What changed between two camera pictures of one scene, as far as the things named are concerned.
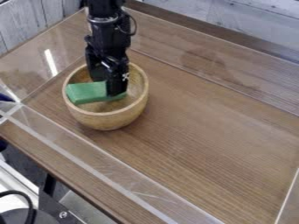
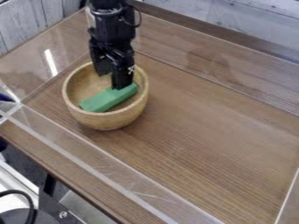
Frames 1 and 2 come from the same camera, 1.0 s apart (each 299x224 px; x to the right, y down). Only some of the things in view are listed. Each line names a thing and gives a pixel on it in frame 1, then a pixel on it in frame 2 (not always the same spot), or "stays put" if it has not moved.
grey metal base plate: x=51 y=206 stays put
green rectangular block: x=88 y=92 to x=108 y=99
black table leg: x=51 y=185 stays put
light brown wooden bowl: x=115 y=113 stays put
